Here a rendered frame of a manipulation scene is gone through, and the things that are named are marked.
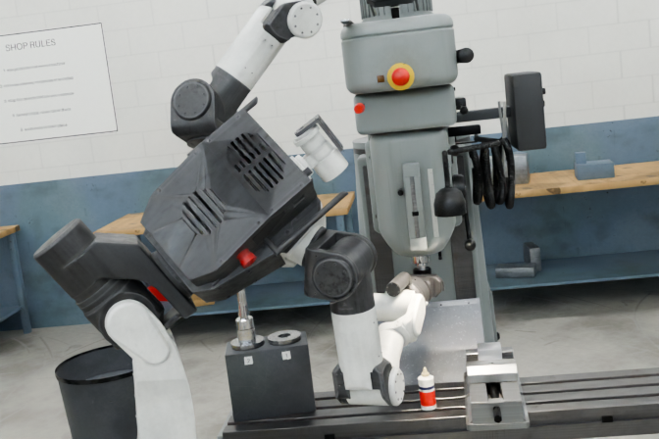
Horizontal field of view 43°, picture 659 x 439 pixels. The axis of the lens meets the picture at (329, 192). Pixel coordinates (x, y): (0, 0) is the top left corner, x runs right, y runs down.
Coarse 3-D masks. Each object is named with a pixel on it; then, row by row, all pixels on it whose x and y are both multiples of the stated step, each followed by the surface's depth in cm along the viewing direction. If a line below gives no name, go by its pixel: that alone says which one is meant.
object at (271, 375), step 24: (288, 336) 222; (240, 360) 217; (264, 360) 217; (288, 360) 218; (240, 384) 218; (264, 384) 218; (288, 384) 219; (312, 384) 219; (240, 408) 219; (264, 408) 219; (288, 408) 220; (312, 408) 220
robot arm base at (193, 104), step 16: (192, 80) 169; (176, 96) 168; (192, 96) 167; (208, 96) 166; (176, 112) 168; (192, 112) 166; (208, 112) 166; (176, 128) 168; (192, 128) 167; (208, 128) 167; (192, 144) 174
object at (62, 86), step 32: (32, 32) 644; (64, 32) 641; (96, 32) 639; (0, 64) 650; (32, 64) 648; (64, 64) 645; (96, 64) 643; (0, 96) 654; (32, 96) 652; (64, 96) 649; (96, 96) 647; (0, 128) 658; (32, 128) 656; (64, 128) 653; (96, 128) 651
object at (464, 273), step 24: (360, 144) 259; (360, 168) 249; (360, 192) 251; (360, 216) 256; (384, 240) 251; (456, 240) 249; (480, 240) 252; (384, 264) 252; (408, 264) 252; (432, 264) 251; (456, 264) 250; (480, 264) 252; (384, 288) 253; (456, 288) 251; (480, 288) 251
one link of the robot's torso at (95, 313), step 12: (120, 288) 158; (132, 288) 160; (144, 288) 164; (96, 300) 157; (108, 300) 157; (120, 300) 159; (144, 300) 160; (156, 300) 166; (84, 312) 160; (96, 312) 158; (156, 312) 162; (96, 324) 160; (108, 336) 159; (120, 348) 161
